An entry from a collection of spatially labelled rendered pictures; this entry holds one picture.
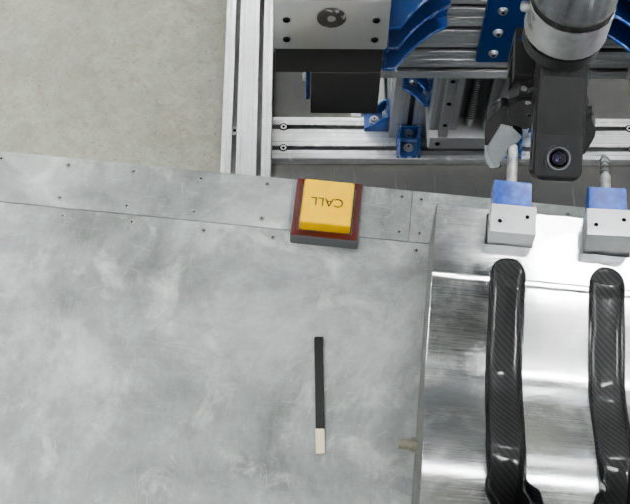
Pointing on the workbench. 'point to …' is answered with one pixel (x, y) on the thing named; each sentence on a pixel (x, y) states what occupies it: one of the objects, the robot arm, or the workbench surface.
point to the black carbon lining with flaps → (514, 484)
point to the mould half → (536, 387)
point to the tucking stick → (319, 396)
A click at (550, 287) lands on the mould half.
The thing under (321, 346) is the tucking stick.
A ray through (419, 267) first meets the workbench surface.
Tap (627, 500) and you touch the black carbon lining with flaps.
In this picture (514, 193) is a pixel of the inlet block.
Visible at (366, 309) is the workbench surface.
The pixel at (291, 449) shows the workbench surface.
